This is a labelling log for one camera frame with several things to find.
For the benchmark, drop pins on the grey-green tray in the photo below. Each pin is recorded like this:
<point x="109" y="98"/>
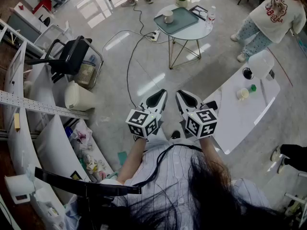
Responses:
<point x="182" y="20"/>

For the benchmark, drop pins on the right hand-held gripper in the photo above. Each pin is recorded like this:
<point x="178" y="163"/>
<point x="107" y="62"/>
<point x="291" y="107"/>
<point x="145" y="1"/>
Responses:
<point x="201" y="123"/>

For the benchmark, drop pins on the black swivel stool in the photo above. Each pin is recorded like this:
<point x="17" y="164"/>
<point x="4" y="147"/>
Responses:
<point x="45" y="20"/>

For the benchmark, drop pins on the white power strip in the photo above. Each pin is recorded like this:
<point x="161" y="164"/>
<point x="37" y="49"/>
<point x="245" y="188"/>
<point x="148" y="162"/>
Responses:
<point x="155" y="36"/>

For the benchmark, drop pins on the black picture frame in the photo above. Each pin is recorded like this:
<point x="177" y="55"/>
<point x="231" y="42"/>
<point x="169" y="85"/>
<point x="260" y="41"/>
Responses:
<point x="198" y="12"/>

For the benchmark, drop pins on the cream lidded bin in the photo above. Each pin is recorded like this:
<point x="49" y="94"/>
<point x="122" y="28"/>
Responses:
<point x="78" y="97"/>

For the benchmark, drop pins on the clear water bottle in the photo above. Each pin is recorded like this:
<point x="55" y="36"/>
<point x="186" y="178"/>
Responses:
<point x="210" y="18"/>

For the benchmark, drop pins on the white cup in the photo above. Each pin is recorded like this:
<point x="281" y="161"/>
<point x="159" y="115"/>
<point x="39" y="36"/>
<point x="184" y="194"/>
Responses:
<point x="168" y="17"/>

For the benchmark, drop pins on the white shade table lamp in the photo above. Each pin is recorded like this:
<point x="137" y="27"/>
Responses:
<point x="261" y="63"/>

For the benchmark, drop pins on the person's light trousers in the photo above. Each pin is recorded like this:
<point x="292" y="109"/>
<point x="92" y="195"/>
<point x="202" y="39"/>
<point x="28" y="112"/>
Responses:
<point x="161" y="134"/>

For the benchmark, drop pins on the white mesh chair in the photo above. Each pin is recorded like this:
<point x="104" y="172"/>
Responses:
<point x="51" y="35"/>

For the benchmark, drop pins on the white curved desk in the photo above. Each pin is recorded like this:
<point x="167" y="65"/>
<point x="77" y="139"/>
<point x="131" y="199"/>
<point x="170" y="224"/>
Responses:
<point x="55" y="147"/>

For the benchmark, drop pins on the black head mount bar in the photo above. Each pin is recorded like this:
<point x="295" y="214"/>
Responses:
<point x="84" y="187"/>

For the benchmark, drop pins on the white cabinet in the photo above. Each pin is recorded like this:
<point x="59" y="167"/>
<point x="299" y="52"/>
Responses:
<point x="26" y="20"/>

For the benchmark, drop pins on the black office chair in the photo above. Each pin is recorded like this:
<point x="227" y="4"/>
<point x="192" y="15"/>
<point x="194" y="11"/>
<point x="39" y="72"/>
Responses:
<point x="72" y="54"/>

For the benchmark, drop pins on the white side table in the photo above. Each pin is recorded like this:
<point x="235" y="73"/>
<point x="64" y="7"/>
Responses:
<point x="239" y="118"/>

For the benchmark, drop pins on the wicker waste basket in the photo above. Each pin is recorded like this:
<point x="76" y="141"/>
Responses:
<point x="85" y="74"/>

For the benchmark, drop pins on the person's black shoe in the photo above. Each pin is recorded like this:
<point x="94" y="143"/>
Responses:
<point x="175" y="134"/>

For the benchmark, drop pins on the white desk device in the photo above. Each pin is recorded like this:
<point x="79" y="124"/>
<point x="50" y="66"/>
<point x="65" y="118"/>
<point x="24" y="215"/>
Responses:
<point x="20" y="188"/>

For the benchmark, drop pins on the person's left forearm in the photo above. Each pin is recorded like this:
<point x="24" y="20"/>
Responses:
<point x="134" y="157"/>

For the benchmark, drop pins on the person's right forearm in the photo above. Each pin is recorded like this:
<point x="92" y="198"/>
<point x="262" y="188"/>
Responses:
<point x="209" y="150"/>

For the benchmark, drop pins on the person's striped shirt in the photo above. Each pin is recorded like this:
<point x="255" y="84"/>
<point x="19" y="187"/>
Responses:
<point x="148" y="166"/>

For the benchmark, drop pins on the round white table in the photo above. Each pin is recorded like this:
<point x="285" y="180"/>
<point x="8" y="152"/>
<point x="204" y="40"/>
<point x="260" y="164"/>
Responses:
<point x="192" y="33"/>

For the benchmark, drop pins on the perforated metal rail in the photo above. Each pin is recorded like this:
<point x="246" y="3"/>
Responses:
<point x="36" y="105"/>

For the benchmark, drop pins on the crumpled plastic bag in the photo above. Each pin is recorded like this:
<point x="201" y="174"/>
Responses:
<point x="81" y="134"/>

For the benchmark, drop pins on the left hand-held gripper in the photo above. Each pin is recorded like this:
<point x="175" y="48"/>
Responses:
<point x="141" y="122"/>

